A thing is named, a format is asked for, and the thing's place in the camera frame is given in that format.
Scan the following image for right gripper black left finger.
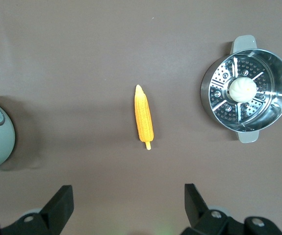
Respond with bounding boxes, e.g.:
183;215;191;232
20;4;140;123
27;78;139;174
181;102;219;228
0;185;75;235

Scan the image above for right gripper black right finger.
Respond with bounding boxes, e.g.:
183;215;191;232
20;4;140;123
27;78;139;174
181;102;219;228
179;183;246;235

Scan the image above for yellow corn cob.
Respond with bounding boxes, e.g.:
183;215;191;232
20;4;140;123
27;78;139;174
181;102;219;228
134;84;154;151

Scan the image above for steel cooking pot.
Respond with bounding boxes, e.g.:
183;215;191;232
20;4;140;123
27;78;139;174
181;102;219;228
0;97;16;183

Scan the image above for white steamed bun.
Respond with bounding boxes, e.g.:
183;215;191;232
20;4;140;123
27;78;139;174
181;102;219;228
229;77;257;103

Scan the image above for brown table mat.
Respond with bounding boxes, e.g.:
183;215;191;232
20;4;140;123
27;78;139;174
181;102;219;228
0;0;282;235

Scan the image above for steel steamer pot grey handles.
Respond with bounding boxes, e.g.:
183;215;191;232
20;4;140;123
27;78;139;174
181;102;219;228
200;35;282;144

